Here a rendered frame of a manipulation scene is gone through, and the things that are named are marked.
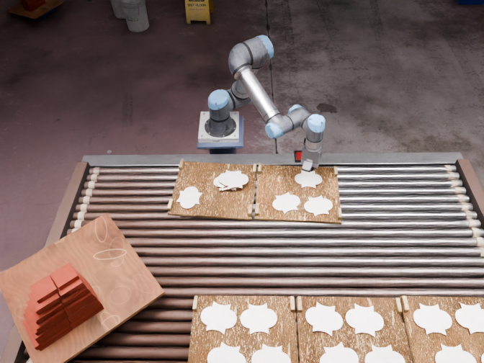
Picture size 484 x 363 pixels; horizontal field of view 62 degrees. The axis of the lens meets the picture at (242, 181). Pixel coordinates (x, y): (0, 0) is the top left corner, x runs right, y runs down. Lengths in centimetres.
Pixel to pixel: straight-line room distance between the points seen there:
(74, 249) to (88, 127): 235
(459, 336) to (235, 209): 106
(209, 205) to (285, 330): 70
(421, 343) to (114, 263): 124
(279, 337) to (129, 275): 64
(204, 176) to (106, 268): 69
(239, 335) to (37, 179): 258
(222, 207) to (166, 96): 242
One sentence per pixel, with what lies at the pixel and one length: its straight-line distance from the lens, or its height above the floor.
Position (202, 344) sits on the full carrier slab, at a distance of 166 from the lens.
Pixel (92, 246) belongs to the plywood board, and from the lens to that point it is 185.
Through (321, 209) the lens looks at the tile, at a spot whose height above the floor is 94.
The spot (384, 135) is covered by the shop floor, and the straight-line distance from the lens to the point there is 385.
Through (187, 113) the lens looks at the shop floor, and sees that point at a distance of 397.
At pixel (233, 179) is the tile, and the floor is 97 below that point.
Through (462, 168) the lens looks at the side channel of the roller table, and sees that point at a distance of 235.
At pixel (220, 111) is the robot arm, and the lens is 226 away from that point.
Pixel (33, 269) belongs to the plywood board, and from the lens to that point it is 189.
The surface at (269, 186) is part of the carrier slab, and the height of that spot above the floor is 94.
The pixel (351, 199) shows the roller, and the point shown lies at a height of 91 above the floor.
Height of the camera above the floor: 250
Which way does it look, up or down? 49 degrees down
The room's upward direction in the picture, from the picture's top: 3 degrees counter-clockwise
